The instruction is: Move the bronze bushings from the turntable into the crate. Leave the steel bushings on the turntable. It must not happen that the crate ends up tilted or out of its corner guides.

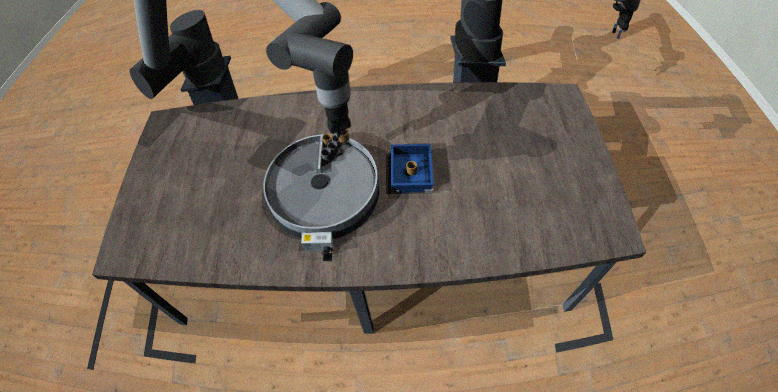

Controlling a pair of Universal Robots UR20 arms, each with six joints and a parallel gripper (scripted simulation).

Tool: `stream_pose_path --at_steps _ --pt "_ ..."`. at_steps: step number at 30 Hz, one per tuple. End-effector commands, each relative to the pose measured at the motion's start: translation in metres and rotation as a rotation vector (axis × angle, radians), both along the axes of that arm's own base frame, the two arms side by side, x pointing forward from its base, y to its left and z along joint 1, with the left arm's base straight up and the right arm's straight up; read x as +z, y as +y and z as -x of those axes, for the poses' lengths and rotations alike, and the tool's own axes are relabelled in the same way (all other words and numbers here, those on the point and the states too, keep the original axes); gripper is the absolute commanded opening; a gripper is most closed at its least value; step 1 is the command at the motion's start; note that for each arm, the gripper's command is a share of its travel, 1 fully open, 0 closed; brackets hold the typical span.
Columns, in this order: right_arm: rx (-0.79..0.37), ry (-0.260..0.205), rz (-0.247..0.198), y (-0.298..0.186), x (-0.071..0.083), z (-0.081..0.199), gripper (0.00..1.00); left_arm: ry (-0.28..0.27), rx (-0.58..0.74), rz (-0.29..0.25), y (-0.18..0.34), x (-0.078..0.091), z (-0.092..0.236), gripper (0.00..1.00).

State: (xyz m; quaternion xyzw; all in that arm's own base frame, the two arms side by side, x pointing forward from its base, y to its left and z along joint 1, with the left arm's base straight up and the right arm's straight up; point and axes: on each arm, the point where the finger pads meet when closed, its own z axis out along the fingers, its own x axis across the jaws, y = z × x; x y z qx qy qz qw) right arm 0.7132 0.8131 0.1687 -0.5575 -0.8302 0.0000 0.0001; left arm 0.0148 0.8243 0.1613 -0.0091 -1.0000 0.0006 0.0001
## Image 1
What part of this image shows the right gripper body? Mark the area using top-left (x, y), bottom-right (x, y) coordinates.
top-left (316, 80), bottom-right (351, 134)

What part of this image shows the blue open crate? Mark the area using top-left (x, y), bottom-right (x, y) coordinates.
top-left (391, 144), bottom-right (434, 193)

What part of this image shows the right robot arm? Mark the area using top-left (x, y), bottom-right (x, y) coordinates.
top-left (130, 0), bottom-right (353, 99)

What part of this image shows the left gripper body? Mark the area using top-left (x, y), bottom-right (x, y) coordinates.
top-left (613, 0), bottom-right (641, 30)

